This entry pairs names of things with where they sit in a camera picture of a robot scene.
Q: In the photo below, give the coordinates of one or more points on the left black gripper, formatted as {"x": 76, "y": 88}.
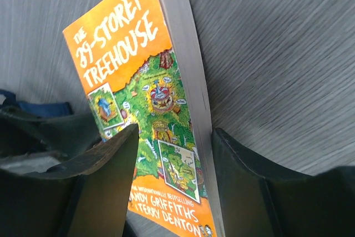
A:
{"x": 30, "y": 143}

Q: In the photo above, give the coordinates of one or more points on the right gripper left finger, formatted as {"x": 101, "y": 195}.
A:
{"x": 87, "y": 195}

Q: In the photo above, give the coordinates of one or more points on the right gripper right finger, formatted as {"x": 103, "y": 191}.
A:
{"x": 259, "y": 197}

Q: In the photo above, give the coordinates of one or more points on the navy blue student backpack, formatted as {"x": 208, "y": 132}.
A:
{"x": 49, "y": 110}

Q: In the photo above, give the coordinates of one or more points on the orange green treehouse book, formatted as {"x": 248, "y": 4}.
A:
{"x": 139, "y": 62}

